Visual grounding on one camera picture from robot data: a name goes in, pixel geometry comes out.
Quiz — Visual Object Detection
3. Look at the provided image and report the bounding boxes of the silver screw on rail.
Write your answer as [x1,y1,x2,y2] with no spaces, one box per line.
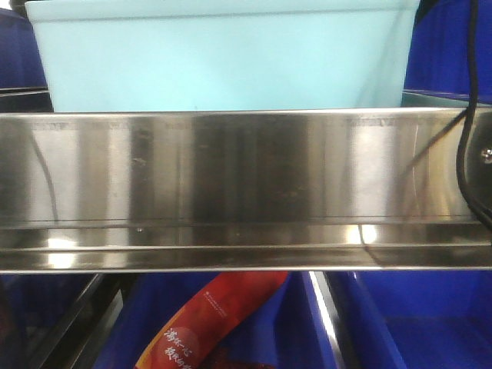
[480,147,492,165]

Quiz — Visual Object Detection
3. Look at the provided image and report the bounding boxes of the blue bin upper left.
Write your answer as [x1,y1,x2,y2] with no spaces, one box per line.
[1,8,47,88]

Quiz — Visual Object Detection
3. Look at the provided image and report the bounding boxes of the blue bin lower right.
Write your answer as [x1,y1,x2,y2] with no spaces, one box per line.
[328,271,491,368]

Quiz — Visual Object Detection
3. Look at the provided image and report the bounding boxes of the light blue plastic bin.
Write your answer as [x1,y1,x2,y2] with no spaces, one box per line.
[25,1,418,112]

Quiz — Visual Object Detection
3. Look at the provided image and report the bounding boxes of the red snack bag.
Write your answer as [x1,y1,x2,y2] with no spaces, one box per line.
[135,271,288,368]

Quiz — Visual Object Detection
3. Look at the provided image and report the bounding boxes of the blue bin lower middle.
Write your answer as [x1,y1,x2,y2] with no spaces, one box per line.
[93,272,337,368]

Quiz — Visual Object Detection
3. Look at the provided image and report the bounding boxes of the stainless steel shelf rail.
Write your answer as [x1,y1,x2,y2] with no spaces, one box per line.
[1,108,491,273]

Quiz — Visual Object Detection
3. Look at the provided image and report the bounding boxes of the blue bin upper right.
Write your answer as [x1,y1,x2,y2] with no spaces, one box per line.
[404,1,491,102]

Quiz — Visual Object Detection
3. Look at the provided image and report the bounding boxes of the steel shelf divider bar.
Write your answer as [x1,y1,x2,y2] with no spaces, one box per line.
[308,271,361,368]

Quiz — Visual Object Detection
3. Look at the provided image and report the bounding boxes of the black cable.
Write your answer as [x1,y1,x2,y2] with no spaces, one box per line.
[457,0,492,228]

